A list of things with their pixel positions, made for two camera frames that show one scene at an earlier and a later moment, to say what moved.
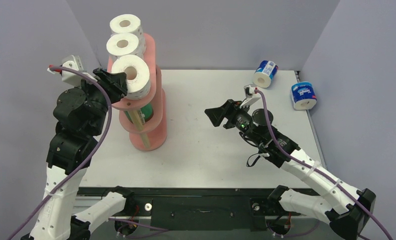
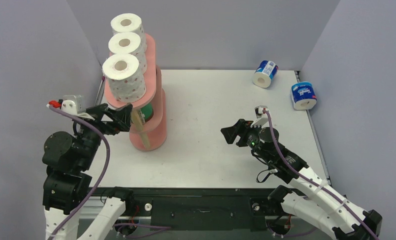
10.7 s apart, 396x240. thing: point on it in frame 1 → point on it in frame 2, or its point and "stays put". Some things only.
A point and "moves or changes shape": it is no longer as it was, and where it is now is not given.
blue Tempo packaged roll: [303, 96] stays put
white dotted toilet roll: [127, 23] stays put
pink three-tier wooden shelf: [146, 119] stays put
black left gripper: [114, 83] → [121, 117]
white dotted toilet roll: [137, 75] moves or changes shape
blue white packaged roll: [264, 73] stays put
